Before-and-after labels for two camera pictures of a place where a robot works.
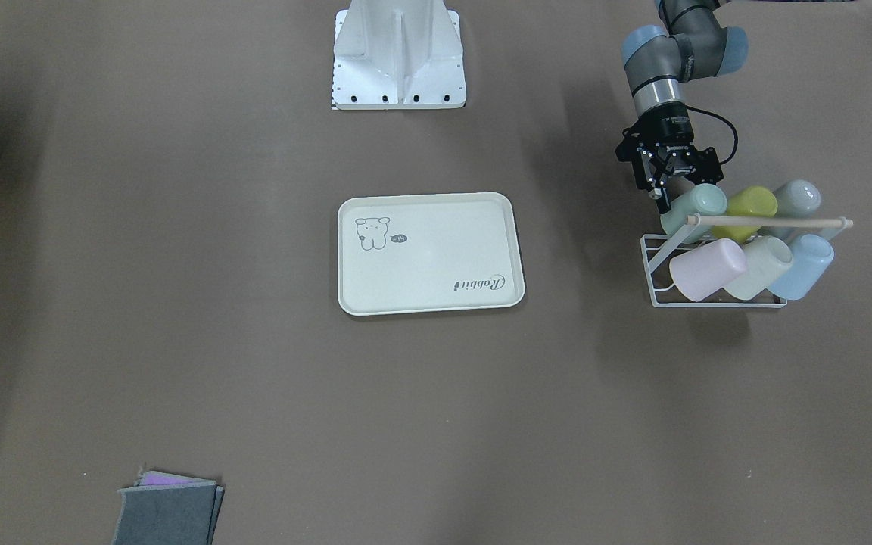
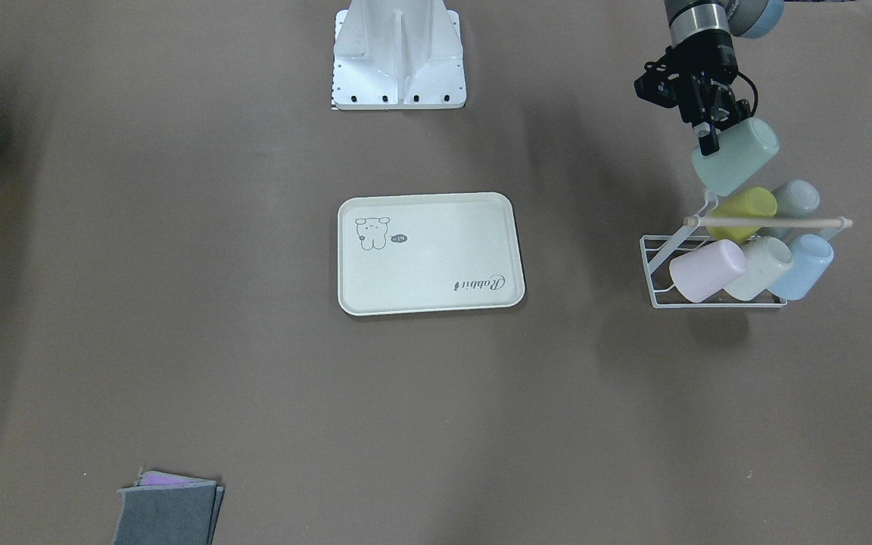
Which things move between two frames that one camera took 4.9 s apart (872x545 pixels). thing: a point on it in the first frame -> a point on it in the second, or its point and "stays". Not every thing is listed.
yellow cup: (747, 201) stays
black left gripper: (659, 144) -> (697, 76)
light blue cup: (811, 256) stays
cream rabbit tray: (428, 253) stays
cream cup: (767, 259) stays
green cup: (702, 199) -> (744, 147)
